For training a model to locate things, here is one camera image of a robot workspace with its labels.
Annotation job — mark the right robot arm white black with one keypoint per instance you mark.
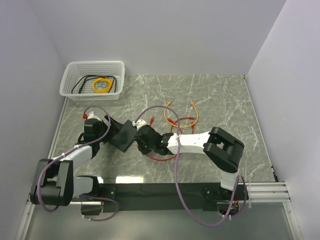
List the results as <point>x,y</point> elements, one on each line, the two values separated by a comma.
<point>222,148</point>

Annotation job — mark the black front mounting bar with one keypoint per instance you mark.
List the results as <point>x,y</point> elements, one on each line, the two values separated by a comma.
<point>164,196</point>

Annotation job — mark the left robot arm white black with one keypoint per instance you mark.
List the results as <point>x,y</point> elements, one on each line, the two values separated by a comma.
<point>53,183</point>

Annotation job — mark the black network switch box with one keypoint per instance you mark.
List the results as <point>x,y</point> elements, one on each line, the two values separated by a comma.
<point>127,135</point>

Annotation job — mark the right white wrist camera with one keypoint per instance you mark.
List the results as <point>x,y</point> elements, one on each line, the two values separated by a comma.
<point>139,123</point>

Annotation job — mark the aluminium rail frame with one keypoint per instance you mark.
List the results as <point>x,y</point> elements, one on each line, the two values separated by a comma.
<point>86,189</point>

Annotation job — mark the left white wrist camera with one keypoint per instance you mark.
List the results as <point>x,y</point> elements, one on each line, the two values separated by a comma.
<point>90,115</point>

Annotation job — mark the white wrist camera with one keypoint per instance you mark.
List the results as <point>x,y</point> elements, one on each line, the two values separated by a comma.
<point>139,123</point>
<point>90,115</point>

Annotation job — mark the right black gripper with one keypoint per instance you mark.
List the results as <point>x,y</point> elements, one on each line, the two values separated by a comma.
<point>144,151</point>

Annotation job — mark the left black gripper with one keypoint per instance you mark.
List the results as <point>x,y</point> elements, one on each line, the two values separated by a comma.
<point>114,127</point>

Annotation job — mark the white perforated plastic basket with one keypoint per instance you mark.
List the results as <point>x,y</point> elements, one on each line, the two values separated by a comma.
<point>78,77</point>

